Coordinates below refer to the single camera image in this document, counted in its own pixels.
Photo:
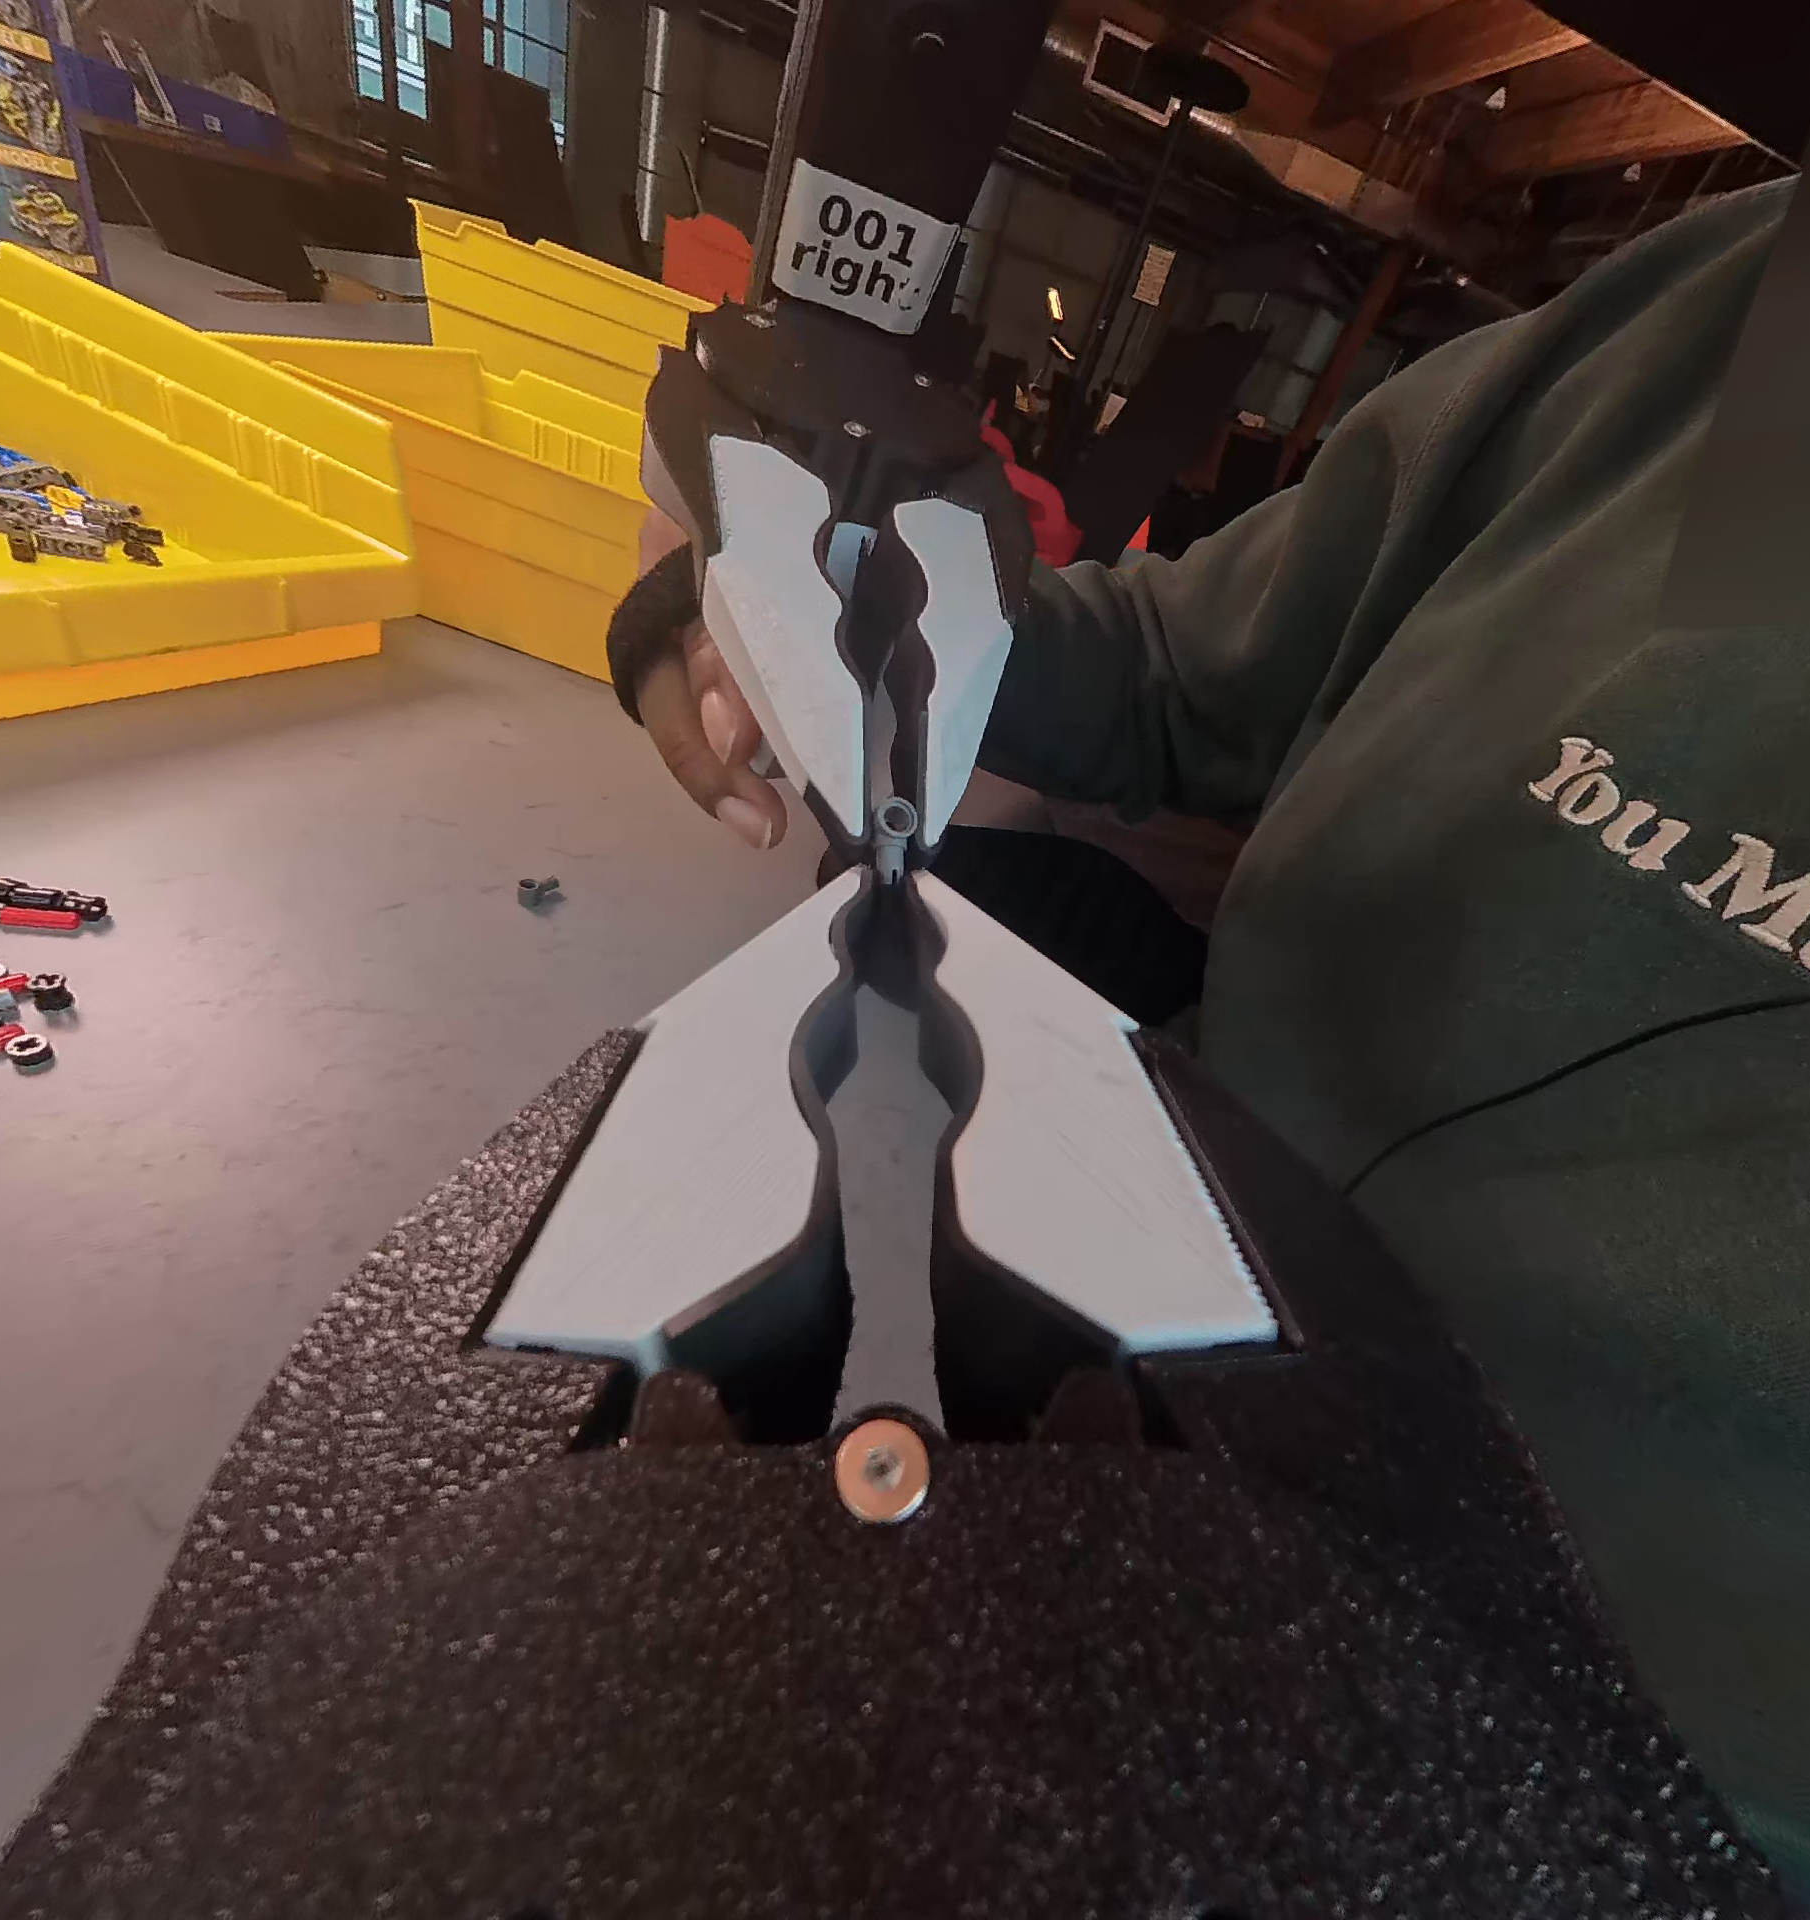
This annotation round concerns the black quilted pad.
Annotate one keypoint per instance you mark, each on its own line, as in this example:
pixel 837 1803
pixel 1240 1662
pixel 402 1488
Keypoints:
pixel 1085 922

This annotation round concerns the yellow plastic bin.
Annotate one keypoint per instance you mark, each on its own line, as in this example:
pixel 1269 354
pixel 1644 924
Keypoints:
pixel 516 525
pixel 544 301
pixel 170 601

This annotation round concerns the pile of grey lego parts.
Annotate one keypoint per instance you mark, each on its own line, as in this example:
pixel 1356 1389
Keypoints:
pixel 51 509

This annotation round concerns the person's green sweatshirt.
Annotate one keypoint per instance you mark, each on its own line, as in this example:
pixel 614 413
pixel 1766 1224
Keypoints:
pixel 1521 1052

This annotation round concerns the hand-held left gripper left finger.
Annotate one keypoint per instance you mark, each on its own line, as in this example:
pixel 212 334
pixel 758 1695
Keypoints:
pixel 680 1185

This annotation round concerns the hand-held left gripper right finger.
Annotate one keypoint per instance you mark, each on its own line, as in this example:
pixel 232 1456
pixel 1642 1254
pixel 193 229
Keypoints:
pixel 1100 1185

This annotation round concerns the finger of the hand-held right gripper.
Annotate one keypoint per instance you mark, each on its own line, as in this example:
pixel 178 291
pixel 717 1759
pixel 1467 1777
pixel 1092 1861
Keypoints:
pixel 778 615
pixel 966 629

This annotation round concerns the blue toy kit box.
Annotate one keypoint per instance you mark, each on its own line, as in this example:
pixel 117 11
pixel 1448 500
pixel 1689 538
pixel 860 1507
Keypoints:
pixel 19 135

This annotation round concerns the pile of small lego pins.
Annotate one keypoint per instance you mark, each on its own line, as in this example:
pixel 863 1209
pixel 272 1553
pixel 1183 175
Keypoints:
pixel 4 960

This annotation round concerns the person's right hand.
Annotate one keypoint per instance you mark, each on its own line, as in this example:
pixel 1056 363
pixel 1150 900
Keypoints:
pixel 717 751

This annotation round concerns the small grey lego connector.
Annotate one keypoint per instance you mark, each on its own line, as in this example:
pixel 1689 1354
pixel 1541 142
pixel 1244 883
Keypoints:
pixel 541 892

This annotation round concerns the grey lego pin connector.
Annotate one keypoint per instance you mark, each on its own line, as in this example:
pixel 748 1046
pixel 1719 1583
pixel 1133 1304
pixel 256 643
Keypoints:
pixel 892 840

